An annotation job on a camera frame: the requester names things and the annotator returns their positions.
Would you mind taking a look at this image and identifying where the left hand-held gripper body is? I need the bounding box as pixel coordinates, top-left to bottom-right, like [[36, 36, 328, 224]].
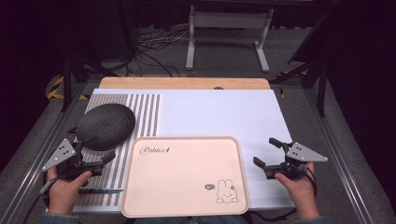
[[41, 138, 106, 183]]

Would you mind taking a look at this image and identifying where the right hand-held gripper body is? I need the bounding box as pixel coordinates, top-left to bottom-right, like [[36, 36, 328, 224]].
[[263, 141, 329, 182]]

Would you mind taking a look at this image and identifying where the person's right hand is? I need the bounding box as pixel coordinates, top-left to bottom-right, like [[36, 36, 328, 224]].
[[274, 161, 321, 219]]

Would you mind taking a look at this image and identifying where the person's left hand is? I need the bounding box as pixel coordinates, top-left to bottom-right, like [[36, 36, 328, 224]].
[[46, 166, 93, 216]]

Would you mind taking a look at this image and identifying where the black knife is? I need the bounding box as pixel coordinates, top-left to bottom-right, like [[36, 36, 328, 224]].
[[78, 187, 124, 195]]

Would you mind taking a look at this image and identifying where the white mat with grey stripes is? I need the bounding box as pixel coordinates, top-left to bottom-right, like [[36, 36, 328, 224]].
[[73, 88, 296, 214]]

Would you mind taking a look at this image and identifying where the black metal stand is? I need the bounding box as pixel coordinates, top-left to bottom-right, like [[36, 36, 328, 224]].
[[46, 36, 120, 114], [270, 12, 335, 119]]

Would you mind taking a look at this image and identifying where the pink tray with rabbit print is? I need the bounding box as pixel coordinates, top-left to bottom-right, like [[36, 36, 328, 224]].
[[120, 135, 251, 219]]

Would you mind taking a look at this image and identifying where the white metal stand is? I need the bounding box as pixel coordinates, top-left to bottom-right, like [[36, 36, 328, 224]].
[[185, 4, 276, 74]]

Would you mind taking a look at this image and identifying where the aluminium frame rail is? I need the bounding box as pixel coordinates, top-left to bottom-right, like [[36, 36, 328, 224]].
[[305, 88, 376, 224], [0, 78, 94, 224]]

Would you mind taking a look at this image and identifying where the bundle of floor cables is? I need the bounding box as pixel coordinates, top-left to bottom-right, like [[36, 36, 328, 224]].
[[124, 26, 191, 78]]

